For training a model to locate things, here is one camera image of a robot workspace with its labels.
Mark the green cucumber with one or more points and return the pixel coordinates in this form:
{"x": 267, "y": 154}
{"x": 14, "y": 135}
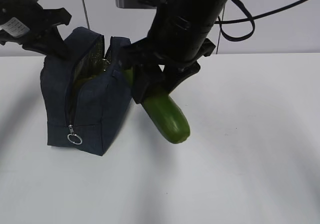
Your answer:
{"x": 165, "y": 114}

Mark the dark blue lunch bag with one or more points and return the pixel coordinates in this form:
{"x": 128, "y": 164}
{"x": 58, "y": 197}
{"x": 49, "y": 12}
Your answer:
{"x": 87, "y": 118}

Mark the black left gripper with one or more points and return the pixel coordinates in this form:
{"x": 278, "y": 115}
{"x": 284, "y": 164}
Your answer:
{"x": 26, "y": 23}

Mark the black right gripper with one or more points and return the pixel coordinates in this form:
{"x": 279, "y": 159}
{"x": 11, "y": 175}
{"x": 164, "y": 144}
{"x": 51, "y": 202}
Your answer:
{"x": 145, "y": 57}

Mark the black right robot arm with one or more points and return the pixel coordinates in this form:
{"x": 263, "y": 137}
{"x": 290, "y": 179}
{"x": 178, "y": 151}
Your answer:
{"x": 177, "y": 38}

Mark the yellow pear-shaped squash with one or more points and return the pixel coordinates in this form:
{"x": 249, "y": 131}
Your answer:
{"x": 78, "y": 83}

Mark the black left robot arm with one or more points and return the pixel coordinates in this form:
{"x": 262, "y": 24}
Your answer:
{"x": 28, "y": 24}

